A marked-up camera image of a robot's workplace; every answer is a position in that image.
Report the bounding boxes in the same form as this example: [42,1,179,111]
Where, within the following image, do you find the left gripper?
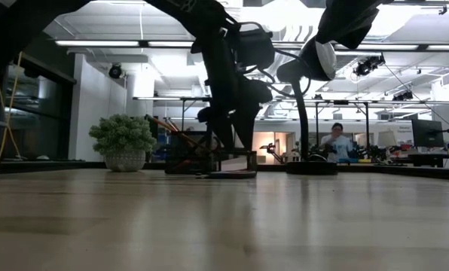
[201,33,274,151]

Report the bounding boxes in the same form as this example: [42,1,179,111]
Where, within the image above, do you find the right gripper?
[315,0,393,50]

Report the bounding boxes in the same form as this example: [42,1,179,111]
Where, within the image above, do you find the black mesh desk organizer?
[163,130,258,175]

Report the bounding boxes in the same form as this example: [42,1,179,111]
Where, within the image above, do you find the ceiling light strip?
[358,43,420,51]
[148,41,194,48]
[54,40,141,48]

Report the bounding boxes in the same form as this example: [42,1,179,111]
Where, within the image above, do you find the black desk lamp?
[276,35,338,176]

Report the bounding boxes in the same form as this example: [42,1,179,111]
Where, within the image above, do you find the person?
[319,122,354,163]

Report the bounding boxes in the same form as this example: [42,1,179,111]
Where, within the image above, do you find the green succulent in patterned pot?
[88,114,157,173]

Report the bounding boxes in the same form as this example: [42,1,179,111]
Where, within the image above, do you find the black background monitor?
[411,118,445,148]

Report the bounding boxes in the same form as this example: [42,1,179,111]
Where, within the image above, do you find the background desk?
[407,152,449,169]

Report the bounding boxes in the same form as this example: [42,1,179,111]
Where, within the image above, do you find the ceiling-mounted camera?
[108,62,124,80]
[392,90,414,102]
[354,54,386,77]

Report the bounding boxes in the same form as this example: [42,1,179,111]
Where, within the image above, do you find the black background station frame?
[179,96,372,163]

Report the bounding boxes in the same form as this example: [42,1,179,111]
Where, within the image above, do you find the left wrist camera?
[234,21,276,72]

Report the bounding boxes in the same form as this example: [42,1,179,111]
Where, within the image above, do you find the black aluminium table frame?
[0,160,449,182]

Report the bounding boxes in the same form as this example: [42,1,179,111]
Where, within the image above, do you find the yellow cable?
[0,7,24,160]

